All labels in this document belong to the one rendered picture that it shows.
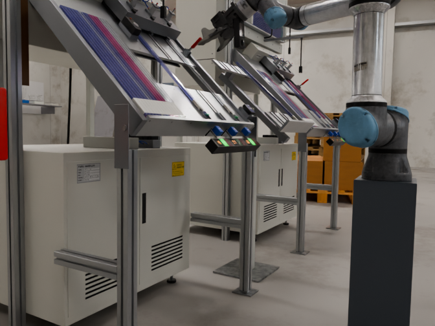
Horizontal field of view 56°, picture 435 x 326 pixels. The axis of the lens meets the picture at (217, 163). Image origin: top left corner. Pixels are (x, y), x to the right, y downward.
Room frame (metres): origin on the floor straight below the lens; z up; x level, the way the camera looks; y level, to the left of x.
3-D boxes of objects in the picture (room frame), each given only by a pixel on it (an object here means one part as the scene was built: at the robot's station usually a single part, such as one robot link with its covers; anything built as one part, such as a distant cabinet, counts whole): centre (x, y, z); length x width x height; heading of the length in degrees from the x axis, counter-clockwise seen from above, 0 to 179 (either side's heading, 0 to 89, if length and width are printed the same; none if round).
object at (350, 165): (4.67, -1.20, 0.36); 1.27 x 0.98 x 0.71; 156
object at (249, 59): (2.90, -0.32, 0.65); 1.01 x 0.73 x 1.29; 60
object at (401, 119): (1.32, -0.54, 0.72); 0.13 x 0.12 x 0.14; 130
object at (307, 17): (1.47, -0.42, 1.14); 0.49 x 0.11 x 0.12; 40
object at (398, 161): (1.32, -0.55, 0.60); 0.15 x 0.15 x 0.10
